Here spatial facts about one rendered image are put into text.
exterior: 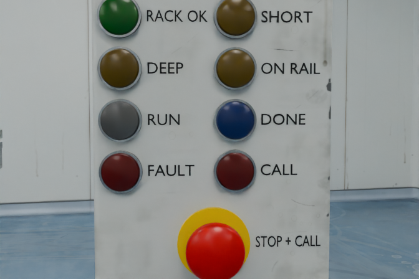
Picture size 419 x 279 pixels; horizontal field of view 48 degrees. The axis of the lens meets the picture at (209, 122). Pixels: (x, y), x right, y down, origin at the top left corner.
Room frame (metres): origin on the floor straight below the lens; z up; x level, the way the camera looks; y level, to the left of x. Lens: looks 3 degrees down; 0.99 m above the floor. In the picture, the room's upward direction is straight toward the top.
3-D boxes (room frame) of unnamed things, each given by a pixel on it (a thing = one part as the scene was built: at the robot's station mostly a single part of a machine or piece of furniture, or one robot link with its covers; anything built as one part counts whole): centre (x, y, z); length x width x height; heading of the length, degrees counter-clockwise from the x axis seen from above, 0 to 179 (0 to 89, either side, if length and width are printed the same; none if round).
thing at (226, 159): (0.33, -0.02, 0.94); 0.03 x 0.01 x 0.03; 93
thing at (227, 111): (0.33, -0.02, 0.97); 0.03 x 0.01 x 0.03; 93
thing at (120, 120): (0.32, 0.06, 0.97); 0.03 x 0.01 x 0.03; 93
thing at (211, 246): (0.32, 0.00, 0.88); 0.04 x 0.04 x 0.04; 3
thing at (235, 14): (0.33, -0.02, 1.04); 0.03 x 0.01 x 0.03; 93
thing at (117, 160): (0.32, 0.06, 0.94); 0.03 x 0.01 x 0.03; 93
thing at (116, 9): (0.32, 0.06, 1.04); 0.03 x 0.01 x 0.03; 93
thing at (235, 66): (0.33, -0.02, 1.01); 0.03 x 0.01 x 0.03; 93
